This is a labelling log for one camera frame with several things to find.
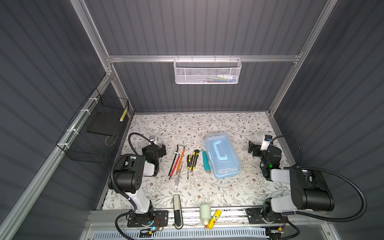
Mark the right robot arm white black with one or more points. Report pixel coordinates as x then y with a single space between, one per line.
309 191

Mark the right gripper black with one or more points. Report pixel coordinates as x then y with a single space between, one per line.
255 148

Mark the orange handled hex key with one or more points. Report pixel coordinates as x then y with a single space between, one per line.
180 161

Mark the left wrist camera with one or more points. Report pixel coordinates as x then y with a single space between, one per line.
156 140

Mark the black pad in basket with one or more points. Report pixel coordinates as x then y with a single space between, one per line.
105 124

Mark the black wire mesh basket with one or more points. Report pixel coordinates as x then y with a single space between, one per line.
79 145

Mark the white plastic bottle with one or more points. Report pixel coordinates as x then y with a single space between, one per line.
205 214

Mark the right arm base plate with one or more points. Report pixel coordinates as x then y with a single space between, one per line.
261 216

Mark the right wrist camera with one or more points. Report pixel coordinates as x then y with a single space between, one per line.
266 142

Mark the yellow glue tube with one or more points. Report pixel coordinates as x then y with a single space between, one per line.
214 219

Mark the light blue plastic tool box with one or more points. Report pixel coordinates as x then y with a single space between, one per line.
222 155

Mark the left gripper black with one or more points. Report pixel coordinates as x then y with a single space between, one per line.
161 150

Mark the black silver flat device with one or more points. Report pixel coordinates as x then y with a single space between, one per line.
178 214

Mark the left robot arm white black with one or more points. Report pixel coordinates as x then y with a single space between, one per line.
128 170

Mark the teal handled tool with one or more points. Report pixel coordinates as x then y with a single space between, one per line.
206 162

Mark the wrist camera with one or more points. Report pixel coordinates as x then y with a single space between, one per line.
266 142
156 140

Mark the yellow tube in black basket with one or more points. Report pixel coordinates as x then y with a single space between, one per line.
123 114

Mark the white perforated cable tray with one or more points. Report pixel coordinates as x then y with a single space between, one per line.
200 234

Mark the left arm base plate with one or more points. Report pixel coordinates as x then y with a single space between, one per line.
150 219

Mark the red handled hex key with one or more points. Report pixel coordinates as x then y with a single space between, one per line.
176 164

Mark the white wire mesh basket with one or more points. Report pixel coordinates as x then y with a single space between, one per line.
210 71

